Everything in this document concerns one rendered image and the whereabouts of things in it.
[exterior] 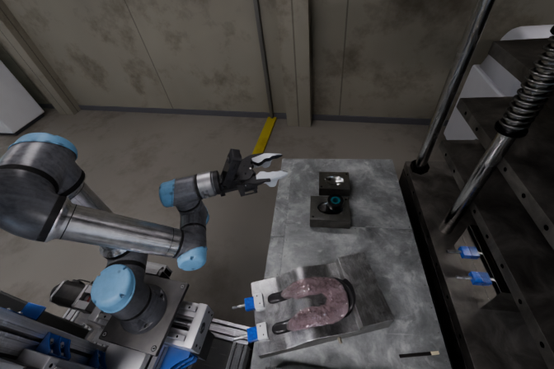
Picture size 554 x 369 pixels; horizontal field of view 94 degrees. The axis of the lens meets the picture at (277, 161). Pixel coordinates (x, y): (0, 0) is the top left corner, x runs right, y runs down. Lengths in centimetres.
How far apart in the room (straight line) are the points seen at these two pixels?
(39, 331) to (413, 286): 128
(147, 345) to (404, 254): 107
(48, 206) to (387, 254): 123
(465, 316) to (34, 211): 139
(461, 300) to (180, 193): 116
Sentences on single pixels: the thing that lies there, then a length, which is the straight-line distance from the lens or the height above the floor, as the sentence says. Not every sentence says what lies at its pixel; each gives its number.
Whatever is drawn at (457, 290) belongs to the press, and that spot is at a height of 78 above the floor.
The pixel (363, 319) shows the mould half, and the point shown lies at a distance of 112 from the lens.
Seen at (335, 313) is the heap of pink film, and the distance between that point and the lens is 112.
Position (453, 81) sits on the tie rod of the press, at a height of 137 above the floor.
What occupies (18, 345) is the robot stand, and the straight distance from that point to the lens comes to 103.
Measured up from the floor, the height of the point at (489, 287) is 91.
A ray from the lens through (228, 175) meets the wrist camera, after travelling 72.
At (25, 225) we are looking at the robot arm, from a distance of 69.
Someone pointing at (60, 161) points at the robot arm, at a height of 163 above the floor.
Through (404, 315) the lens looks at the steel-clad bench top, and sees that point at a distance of 128.
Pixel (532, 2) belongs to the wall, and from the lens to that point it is 324.
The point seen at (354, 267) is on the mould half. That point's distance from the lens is 119.
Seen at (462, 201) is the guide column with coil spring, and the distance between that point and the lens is 134.
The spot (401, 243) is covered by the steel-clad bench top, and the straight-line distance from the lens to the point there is 141.
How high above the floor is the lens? 198
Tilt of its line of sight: 44 degrees down
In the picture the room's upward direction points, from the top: 8 degrees counter-clockwise
